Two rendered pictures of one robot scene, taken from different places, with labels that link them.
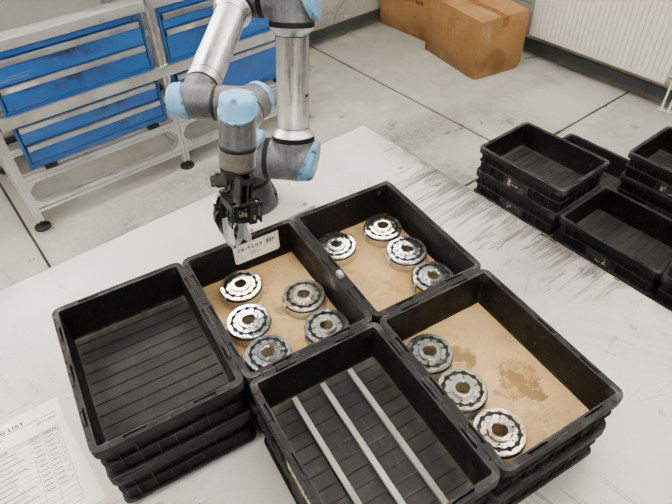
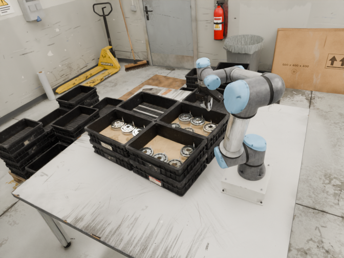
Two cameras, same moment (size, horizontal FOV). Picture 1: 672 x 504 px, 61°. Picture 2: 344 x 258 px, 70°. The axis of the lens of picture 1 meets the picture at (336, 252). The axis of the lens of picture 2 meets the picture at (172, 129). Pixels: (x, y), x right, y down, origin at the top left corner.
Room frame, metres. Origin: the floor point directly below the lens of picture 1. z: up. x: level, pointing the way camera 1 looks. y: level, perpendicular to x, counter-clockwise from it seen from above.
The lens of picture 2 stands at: (2.10, -0.48, 1.83)
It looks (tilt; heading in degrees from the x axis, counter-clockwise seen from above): 36 degrees down; 159
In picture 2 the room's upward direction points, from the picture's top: 7 degrees counter-clockwise
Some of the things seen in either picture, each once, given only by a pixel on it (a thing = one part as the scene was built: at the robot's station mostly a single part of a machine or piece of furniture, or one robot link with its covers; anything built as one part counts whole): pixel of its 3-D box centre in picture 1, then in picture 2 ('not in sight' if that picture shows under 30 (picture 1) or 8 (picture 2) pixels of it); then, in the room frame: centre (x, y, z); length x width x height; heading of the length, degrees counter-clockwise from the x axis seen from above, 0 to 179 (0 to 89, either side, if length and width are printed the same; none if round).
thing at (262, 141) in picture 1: (248, 155); (252, 148); (1.37, 0.23, 0.97); 0.13 x 0.12 x 0.14; 79
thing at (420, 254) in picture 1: (406, 250); (159, 158); (1.06, -0.18, 0.86); 0.10 x 0.10 x 0.01
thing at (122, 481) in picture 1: (161, 389); not in sight; (0.74, 0.41, 0.76); 0.40 x 0.30 x 0.12; 28
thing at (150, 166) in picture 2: (382, 258); (167, 150); (1.03, -0.12, 0.87); 0.40 x 0.30 x 0.11; 28
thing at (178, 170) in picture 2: (382, 243); (166, 144); (1.03, -0.12, 0.92); 0.40 x 0.30 x 0.02; 28
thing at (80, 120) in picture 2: not in sight; (82, 134); (-0.26, -0.59, 0.37); 0.40 x 0.30 x 0.45; 126
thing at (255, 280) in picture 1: (240, 285); (210, 127); (0.96, 0.24, 0.86); 0.10 x 0.10 x 0.01
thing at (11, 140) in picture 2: not in sight; (26, 148); (-0.35, -1.15, 0.37); 0.40 x 0.30 x 0.45; 127
